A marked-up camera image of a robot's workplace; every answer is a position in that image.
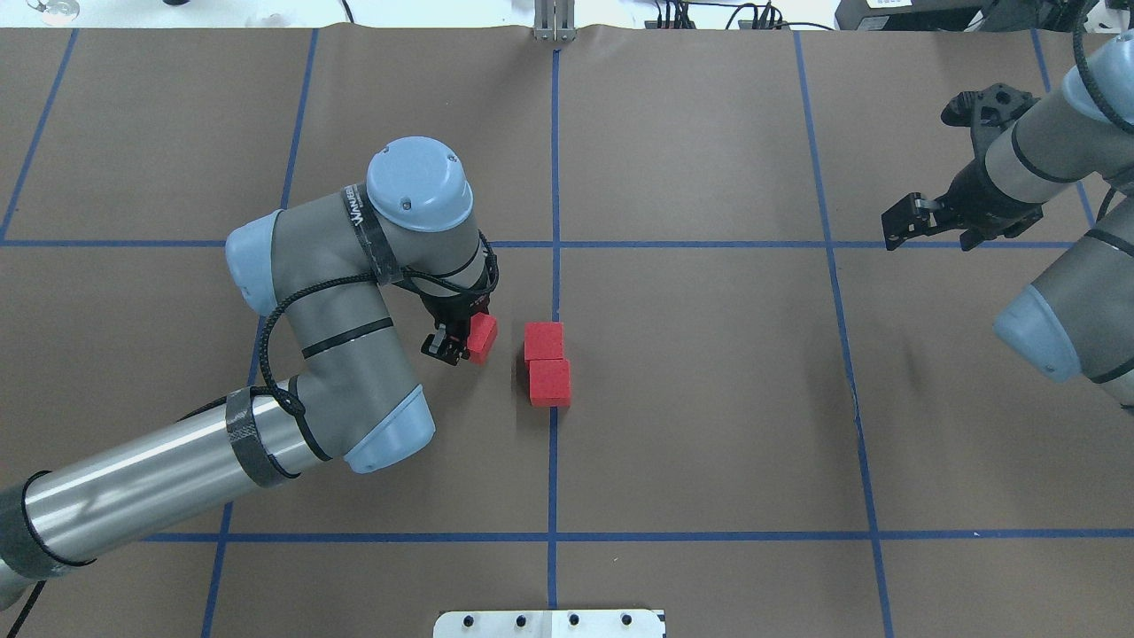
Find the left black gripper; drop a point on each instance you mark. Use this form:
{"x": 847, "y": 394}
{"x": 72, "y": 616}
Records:
{"x": 453, "y": 312}

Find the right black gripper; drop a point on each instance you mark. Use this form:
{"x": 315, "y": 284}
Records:
{"x": 977, "y": 194}

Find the red block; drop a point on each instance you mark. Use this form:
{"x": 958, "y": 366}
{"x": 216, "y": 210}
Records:
{"x": 549, "y": 383}
{"x": 483, "y": 332}
{"x": 543, "y": 341}

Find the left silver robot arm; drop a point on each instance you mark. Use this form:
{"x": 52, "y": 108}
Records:
{"x": 335, "y": 380}

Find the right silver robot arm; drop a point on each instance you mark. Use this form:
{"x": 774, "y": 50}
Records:
{"x": 1067, "y": 151}

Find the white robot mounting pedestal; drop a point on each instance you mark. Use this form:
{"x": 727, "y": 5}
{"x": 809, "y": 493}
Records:
{"x": 552, "y": 623}

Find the aluminium frame post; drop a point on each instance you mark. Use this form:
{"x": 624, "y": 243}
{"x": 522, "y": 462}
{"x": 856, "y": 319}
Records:
{"x": 554, "y": 20}

